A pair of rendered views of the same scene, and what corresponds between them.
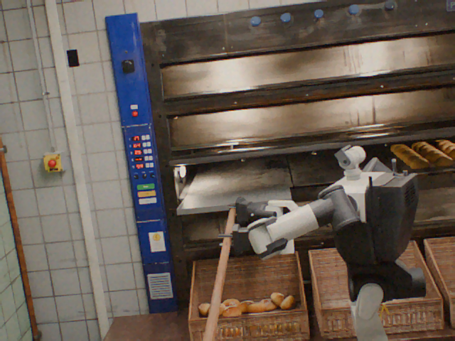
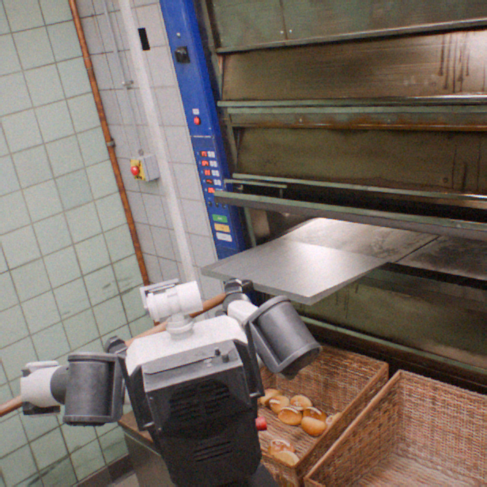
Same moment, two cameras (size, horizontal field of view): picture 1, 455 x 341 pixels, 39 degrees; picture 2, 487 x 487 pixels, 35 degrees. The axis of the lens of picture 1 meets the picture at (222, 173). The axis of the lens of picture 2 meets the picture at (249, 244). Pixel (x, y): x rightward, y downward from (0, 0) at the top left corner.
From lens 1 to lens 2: 2.28 m
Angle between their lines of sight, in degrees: 48
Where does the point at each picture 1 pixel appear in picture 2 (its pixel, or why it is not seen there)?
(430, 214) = not seen: outside the picture
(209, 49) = (266, 32)
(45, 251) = (159, 266)
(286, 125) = (363, 167)
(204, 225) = not seen: hidden behind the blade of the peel
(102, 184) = (189, 202)
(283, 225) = (27, 385)
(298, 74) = (371, 84)
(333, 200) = (68, 376)
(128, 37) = (178, 14)
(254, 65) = (319, 62)
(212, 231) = not seen: hidden behind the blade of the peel
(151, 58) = (209, 43)
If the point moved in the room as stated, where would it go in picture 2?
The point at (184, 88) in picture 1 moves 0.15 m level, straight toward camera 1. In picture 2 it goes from (242, 91) to (210, 102)
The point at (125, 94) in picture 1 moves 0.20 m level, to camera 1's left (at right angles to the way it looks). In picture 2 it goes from (186, 92) to (153, 95)
